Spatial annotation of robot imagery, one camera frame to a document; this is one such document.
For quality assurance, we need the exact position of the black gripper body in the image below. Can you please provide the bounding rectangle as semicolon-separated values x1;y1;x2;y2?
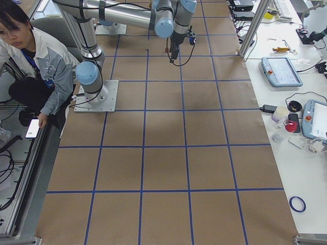
169;32;187;55

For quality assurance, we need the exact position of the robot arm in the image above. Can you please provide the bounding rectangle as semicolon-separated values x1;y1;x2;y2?
54;1;197;105

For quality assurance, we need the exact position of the blue teach pendant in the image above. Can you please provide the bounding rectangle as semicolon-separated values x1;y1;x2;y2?
261;57;303;87

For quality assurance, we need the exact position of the white paper cup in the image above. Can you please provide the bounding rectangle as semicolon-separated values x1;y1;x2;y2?
271;106;289;122

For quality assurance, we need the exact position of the seated person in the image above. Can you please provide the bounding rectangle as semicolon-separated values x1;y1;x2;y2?
1;1;79;128

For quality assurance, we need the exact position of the red round object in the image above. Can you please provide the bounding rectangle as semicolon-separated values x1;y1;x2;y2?
283;120;298;133

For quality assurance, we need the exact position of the white smartphone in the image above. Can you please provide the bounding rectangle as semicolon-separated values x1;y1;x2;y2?
25;119;40;139

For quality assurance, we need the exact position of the blue tape roll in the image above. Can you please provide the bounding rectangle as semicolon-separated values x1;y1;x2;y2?
289;196;307;213

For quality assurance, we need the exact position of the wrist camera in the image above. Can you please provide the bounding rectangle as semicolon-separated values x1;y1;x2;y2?
187;30;197;46

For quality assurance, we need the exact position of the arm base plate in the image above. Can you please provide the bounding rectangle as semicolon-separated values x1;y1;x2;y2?
74;80;119;113
95;23;127;36

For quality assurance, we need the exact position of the aluminium frame post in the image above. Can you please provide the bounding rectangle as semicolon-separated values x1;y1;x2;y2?
239;0;270;58

